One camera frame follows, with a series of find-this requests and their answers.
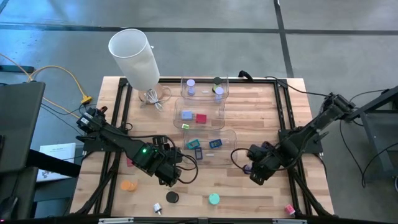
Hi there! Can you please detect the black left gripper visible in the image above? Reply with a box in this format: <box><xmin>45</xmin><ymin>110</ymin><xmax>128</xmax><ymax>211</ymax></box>
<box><xmin>152</xmin><ymin>149</ymin><xmax>183</xmax><ymax>188</ymax></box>

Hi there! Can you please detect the bundled white lamp cable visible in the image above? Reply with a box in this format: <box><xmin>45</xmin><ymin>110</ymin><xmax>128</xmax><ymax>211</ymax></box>
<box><xmin>141</xmin><ymin>88</ymin><xmax>165</xmax><ymax>112</ymax></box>

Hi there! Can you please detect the yellow extension cable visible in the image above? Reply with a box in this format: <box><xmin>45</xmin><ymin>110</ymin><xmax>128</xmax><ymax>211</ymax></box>
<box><xmin>0</xmin><ymin>52</ymin><xmax>81</xmax><ymax>121</ymax></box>
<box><xmin>27</xmin><ymin>64</ymin><xmax>94</xmax><ymax>106</ymax></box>

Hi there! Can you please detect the orange hourglass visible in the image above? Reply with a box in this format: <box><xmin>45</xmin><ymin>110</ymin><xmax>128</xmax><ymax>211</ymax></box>
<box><xmin>120</xmin><ymin>179</ymin><xmax>138</xmax><ymax>192</ymax></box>

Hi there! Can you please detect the silver mounting bracket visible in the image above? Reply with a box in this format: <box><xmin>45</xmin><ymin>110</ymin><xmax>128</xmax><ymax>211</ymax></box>
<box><xmin>272</xmin><ymin>218</ymin><xmax>307</xmax><ymax>224</ymax></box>
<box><xmin>98</xmin><ymin>217</ymin><xmax>135</xmax><ymax>224</ymax></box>

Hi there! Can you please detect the black hourglass red sand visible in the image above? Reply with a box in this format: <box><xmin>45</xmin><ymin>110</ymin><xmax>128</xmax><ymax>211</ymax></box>
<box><xmin>165</xmin><ymin>190</ymin><xmax>180</xmax><ymax>204</ymax></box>

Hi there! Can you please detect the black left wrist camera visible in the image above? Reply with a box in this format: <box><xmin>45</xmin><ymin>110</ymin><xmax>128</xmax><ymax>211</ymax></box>
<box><xmin>151</xmin><ymin>135</ymin><xmax>169</xmax><ymax>151</ymax></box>

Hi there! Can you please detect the pink car USB charger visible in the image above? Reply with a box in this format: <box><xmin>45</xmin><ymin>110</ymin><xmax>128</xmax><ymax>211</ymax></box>
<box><xmin>284</xmin><ymin>203</ymin><xmax>297</xmax><ymax>217</ymax></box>

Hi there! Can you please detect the black floor strip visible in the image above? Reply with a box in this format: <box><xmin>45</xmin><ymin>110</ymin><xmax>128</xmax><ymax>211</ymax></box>
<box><xmin>0</xmin><ymin>64</ymin><xmax>35</xmax><ymax>74</ymax></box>

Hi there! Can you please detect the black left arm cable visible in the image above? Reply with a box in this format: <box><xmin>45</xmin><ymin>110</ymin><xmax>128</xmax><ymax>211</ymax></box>
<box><xmin>178</xmin><ymin>154</ymin><xmax>199</xmax><ymax>184</ymax></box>

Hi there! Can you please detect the clear plastic bin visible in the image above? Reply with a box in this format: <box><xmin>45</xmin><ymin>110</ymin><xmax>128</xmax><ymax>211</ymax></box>
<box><xmin>182</xmin><ymin>129</ymin><xmax>238</xmax><ymax>166</ymax></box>
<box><xmin>172</xmin><ymin>97</ymin><xmax>226</xmax><ymax>131</ymax></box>
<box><xmin>180</xmin><ymin>75</ymin><xmax>230</xmax><ymax>101</ymax></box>

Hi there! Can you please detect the black floor cable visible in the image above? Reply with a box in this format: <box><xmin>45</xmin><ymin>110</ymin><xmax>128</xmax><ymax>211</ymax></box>
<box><xmin>338</xmin><ymin>118</ymin><xmax>398</xmax><ymax>193</ymax></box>

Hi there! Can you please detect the white shade table lamp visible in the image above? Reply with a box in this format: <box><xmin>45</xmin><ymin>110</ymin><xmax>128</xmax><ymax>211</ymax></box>
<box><xmin>108</xmin><ymin>27</ymin><xmax>172</xmax><ymax>104</ymax></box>

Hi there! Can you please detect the black metal stand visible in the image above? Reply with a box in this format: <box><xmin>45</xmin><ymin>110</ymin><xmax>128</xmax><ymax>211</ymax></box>
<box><xmin>346</xmin><ymin>85</ymin><xmax>398</xmax><ymax>184</ymax></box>

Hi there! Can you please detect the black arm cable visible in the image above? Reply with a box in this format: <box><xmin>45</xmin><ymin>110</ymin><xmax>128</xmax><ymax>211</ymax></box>
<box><xmin>231</xmin><ymin>148</ymin><xmax>249</xmax><ymax>170</ymax></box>
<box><xmin>178</xmin><ymin>154</ymin><xmax>199</xmax><ymax>184</ymax></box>

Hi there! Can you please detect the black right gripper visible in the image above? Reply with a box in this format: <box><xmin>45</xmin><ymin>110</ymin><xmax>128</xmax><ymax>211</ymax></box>
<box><xmin>249</xmin><ymin>144</ymin><xmax>277</xmax><ymax>187</ymax></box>

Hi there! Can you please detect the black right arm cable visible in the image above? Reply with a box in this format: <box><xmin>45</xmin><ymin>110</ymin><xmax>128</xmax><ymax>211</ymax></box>
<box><xmin>231</xmin><ymin>148</ymin><xmax>249</xmax><ymax>170</ymax></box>

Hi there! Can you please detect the white booklet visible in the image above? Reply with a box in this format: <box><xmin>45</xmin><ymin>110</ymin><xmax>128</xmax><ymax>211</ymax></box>
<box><xmin>36</xmin><ymin>142</ymin><xmax>77</xmax><ymax>183</ymax></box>

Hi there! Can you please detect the black hourglass yellow sand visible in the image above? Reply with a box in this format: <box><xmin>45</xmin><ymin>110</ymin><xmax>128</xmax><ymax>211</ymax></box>
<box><xmin>212</xmin><ymin>77</ymin><xmax>223</xmax><ymax>94</ymax></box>

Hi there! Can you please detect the black table power cable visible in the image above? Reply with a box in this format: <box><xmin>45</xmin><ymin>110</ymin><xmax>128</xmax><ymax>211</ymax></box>
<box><xmin>264</xmin><ymin>75</ymin><xmax>389</xmax><ymax>98</ymax></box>

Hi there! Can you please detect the teal digital timer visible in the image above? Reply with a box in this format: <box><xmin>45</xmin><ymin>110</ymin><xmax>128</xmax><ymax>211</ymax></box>
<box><xmin>185</xmin><ymin>138</ymin><xmax>201</xmax><ymax>151</ymax></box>

